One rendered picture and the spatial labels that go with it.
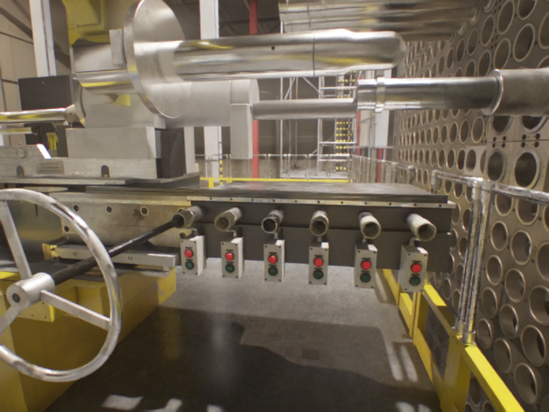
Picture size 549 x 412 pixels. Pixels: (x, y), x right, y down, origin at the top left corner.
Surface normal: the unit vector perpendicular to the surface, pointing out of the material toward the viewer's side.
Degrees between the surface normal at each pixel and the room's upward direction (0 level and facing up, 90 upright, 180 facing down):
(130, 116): 68
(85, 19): 134
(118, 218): 90
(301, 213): 90
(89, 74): 121
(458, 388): 90
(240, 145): 90
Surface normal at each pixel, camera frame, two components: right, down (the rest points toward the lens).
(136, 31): 0.98, 0.04
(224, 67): -0.14, 0.78
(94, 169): -0.18, 0.18
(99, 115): -0.17, -0.20
